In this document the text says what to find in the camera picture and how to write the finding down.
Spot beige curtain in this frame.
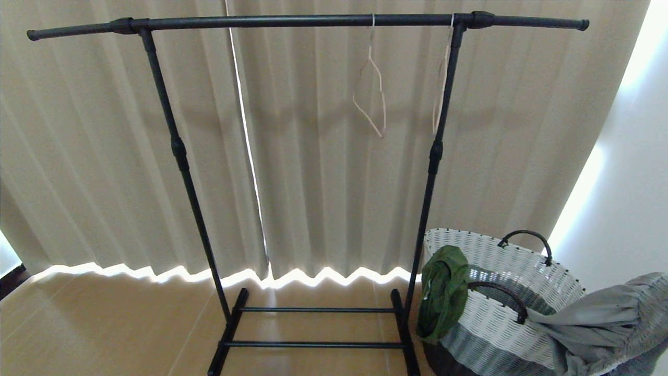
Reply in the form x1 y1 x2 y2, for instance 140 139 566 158
0 0 653 280

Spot pale grey shorts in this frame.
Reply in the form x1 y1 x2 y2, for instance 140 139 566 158
524 273 668 376

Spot green garment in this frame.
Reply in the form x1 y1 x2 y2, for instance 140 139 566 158
416 245 469 344

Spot pink clothes hanger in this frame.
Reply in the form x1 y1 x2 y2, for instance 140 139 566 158
353 15 387 138
432 15 456 135

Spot white laundry basket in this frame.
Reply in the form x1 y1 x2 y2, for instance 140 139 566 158
422 228 668 376

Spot black clothes rack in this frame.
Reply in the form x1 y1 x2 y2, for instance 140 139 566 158
27 10 590 376

